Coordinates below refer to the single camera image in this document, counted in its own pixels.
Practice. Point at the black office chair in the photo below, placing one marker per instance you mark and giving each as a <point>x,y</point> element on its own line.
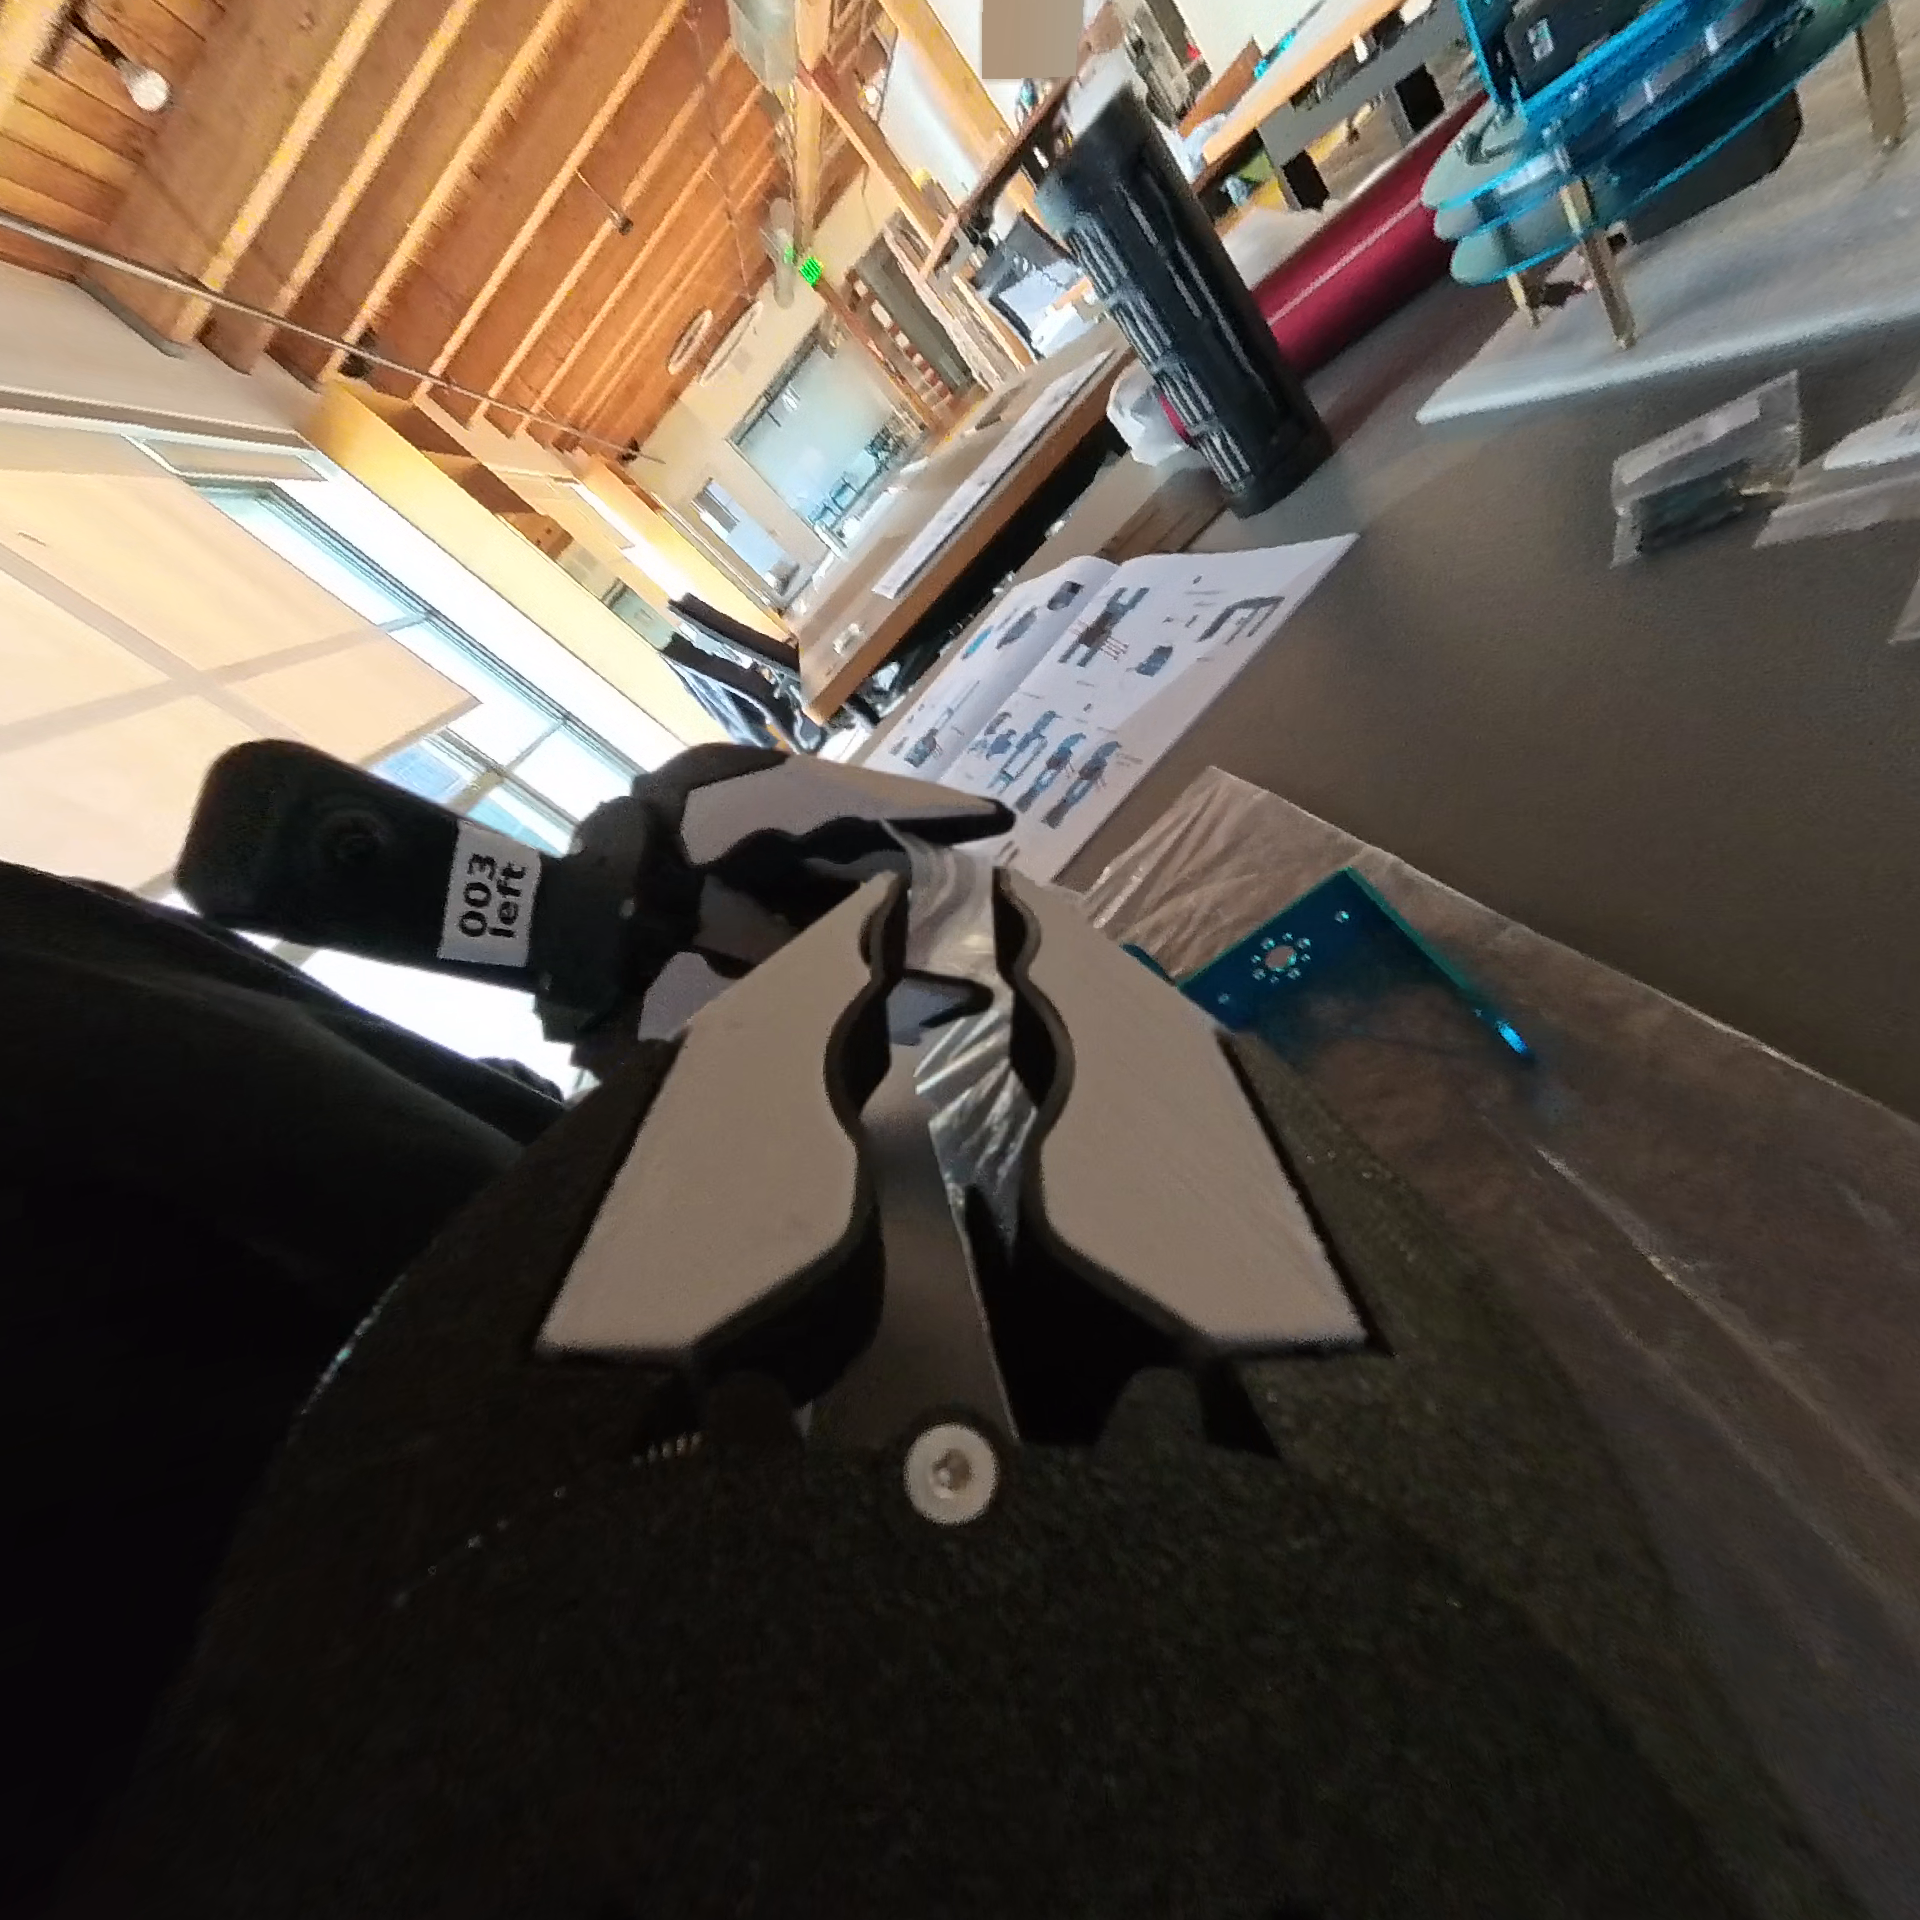
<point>734,675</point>

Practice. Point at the maroon cylinder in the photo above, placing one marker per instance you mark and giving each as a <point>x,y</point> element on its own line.
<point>1351,270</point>

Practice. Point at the black ribbed cylinder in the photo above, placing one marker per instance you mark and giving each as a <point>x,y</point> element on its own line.
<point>1186,314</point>

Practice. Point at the printed instruction manual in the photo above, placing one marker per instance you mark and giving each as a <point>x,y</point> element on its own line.
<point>1141,643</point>

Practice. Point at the clear bag of tiny nuts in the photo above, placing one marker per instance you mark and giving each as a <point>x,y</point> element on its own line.
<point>956,916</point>

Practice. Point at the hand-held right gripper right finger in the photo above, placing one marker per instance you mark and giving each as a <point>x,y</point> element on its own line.
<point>1186,1187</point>

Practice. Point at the wooden-edged table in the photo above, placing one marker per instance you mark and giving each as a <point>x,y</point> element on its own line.
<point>960,493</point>

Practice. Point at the person's dark jacket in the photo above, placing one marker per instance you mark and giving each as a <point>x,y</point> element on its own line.
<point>151,1272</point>

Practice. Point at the large clear plastic bag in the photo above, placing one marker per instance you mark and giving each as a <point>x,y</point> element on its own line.
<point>1650,1200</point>

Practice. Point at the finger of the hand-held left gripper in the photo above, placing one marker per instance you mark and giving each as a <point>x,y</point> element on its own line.
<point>734,923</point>
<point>811,800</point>

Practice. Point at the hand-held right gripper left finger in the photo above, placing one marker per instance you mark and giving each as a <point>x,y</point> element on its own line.
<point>720,1200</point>

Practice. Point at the blue acrylic robot base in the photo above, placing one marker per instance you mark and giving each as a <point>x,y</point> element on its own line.
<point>1634,116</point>

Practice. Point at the green exit sign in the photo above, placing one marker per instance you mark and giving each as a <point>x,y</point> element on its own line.
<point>800,270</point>

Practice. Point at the white foam sheet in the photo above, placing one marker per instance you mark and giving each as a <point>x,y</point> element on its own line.
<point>1722,360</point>

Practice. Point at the large glass window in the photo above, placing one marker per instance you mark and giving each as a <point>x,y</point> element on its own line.
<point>491,723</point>

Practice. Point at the large blue U bracket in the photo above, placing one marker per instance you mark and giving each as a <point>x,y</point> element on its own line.
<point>1318,959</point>

